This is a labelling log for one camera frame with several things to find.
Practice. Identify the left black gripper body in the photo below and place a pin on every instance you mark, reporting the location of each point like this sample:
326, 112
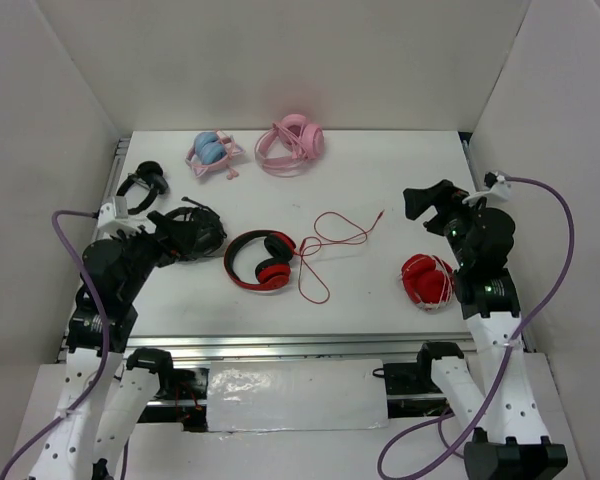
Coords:
164, 249

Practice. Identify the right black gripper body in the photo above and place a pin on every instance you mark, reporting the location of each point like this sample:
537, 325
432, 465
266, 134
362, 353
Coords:
453, 220

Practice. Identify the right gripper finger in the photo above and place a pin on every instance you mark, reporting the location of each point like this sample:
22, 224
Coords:
444, 188
416, 206

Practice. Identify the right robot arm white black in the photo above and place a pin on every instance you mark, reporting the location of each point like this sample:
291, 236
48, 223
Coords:
503, 435

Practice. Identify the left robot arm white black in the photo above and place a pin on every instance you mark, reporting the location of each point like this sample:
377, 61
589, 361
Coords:
104, 392

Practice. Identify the small black headphones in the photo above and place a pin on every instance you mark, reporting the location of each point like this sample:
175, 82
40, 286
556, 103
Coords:
150, 176

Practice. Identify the pink blue cat headphones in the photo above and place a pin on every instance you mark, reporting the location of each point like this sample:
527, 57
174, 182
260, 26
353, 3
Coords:
213, 151

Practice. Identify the black gaming headset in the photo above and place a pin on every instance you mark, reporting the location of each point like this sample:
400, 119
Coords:
211, 235

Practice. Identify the silver foil sheet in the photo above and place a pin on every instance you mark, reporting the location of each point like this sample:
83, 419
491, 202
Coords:
305, 395

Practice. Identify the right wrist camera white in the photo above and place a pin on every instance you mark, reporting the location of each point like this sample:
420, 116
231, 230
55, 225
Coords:
497, 188

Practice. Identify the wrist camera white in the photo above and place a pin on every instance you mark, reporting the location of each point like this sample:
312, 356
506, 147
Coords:
114, 217
497, 188

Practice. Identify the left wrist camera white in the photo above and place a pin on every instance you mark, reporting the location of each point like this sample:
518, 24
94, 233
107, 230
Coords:
114, 217

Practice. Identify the aluminium front rail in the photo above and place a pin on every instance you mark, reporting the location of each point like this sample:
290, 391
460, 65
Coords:
194, 350

